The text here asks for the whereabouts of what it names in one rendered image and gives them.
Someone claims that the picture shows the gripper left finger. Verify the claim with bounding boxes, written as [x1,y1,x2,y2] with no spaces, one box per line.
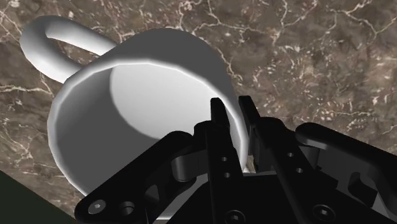
[74,97,246,224]

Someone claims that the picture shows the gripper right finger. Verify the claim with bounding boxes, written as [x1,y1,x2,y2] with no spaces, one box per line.
[238,95,397,224]

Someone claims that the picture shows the white mug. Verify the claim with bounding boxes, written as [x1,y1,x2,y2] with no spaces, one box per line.
[19,15,250,220]

